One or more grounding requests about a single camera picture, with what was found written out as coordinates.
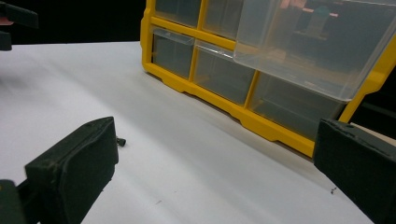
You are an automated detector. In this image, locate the clear plastic drawer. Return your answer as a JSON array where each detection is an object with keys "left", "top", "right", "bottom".
[
  {"left": 192, "top": 40, "right": 256, "bottom": 105},
  {"left": 233, "top": 0, "right": 396, "bottom": 103},
  {"left": 150, "top": 26, "right": 196, "bottom": 79},
  {"left": 154, "top": 0, "right": 203, "bottom": 29},
  {"left": 248, "top": 72, "right": 347, "bottom": 142},
  {"left": 203, "top": 0, "right": 245, "bottom": 40}
]

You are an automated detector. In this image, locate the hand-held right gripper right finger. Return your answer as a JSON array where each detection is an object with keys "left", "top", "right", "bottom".
[{"left": 313, "top": 119, "right": 396, "bottom": 224}]

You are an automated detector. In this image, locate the yellow drawer cabinet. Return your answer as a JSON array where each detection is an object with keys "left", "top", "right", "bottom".
[{"left": 139, "top": 0, "right": 396, "bottom": 159}]

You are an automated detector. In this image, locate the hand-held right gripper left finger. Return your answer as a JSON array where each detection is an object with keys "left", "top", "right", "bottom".
[{"left": 24, "top": 116, "right": 120, "bottom": 224}]

